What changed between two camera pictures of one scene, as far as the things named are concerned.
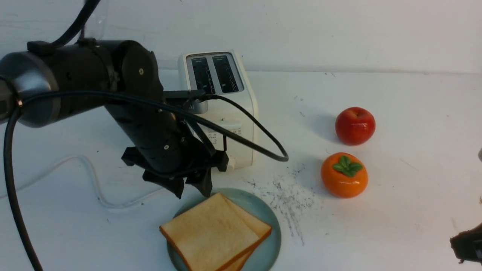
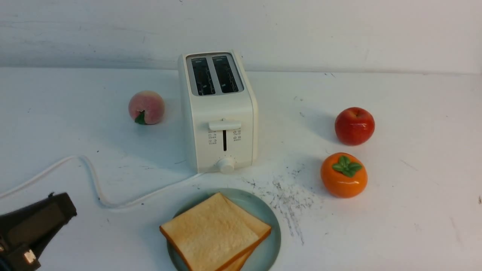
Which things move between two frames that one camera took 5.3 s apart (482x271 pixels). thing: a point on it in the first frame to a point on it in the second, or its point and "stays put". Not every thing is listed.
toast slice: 261,230 stays put
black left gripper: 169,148 to 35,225
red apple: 355,126 stays put
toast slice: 208,236 stays put
